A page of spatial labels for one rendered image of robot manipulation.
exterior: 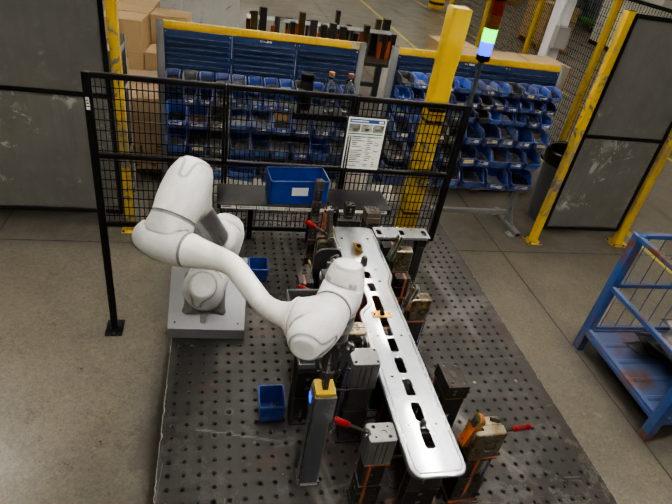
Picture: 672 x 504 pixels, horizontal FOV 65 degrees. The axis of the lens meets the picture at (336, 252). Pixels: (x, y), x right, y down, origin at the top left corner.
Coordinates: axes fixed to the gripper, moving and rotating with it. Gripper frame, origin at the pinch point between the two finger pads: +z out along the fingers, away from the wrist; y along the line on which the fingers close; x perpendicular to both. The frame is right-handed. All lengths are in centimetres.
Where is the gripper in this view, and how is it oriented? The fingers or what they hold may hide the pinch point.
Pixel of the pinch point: (326, 378)
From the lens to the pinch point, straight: 157.1
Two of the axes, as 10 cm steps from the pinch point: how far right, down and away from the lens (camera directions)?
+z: -1.4, 8.2, 5.5
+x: -1.7, -5.7, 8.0
